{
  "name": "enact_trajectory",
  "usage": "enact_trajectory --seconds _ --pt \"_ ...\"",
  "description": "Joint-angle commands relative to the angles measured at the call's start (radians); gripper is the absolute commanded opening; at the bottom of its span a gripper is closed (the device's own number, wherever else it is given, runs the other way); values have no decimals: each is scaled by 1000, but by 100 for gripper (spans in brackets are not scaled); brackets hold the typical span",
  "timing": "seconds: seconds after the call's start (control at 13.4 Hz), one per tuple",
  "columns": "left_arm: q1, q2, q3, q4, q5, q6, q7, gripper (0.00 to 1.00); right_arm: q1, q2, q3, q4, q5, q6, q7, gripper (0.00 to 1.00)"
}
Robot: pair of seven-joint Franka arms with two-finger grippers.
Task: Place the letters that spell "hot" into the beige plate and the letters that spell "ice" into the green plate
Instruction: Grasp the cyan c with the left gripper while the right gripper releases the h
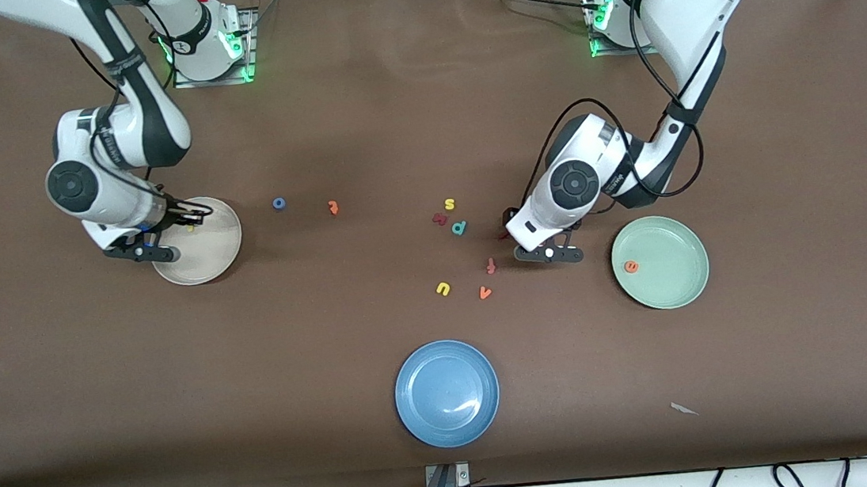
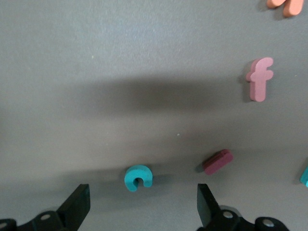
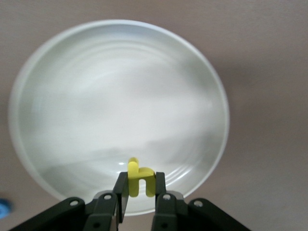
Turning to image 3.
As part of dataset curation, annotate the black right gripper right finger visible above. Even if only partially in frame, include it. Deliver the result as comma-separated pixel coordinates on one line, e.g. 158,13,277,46
151,171,252,231

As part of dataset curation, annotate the beige brown plate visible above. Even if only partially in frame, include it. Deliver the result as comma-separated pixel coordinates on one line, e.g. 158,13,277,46
8,19,230,217

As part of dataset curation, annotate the yellow foam letter h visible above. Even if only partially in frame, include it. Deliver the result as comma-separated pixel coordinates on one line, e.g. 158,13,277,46
127,157,155,198

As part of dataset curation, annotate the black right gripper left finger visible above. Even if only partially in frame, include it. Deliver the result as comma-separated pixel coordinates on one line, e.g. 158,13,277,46
8,171,128,231

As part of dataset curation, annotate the blue foam letter o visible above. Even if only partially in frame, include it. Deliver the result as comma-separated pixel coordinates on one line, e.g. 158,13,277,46
0,197,12,218

